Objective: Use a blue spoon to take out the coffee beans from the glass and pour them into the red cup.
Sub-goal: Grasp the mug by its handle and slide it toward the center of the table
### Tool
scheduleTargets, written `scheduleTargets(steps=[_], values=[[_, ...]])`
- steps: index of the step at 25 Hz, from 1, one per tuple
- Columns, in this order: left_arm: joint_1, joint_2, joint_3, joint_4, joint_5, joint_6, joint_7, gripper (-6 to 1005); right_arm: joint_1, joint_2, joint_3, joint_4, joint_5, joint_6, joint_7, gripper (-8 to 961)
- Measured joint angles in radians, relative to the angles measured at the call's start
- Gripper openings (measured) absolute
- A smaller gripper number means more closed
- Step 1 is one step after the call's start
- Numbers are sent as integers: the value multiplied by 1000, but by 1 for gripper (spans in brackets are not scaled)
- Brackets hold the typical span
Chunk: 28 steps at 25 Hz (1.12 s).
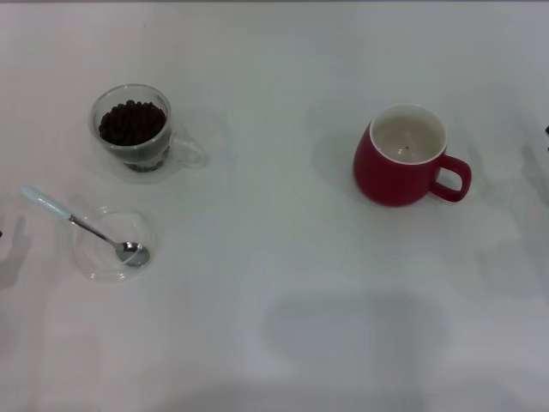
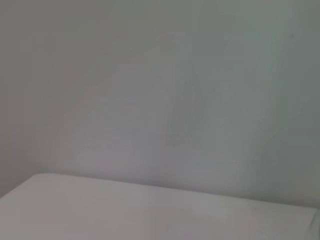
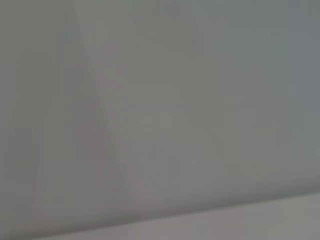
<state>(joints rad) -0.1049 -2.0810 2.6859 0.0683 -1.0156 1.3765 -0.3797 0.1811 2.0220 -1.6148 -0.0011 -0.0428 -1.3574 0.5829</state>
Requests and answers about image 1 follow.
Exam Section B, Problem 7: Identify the red ceramic mug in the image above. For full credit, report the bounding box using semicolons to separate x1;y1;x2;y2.
353;102;473;208

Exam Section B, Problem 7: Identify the blue handled metal spoon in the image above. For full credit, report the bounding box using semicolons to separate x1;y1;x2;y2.
20;185;152;268

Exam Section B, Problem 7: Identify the coffee beans heap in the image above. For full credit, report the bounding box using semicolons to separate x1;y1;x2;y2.
98;99;167;147

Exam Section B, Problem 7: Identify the clear glass dish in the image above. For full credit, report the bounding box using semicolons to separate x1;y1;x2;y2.
71;205;166;284

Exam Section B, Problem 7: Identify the clear glass cup with handle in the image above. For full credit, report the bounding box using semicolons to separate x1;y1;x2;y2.
88;83;208;172

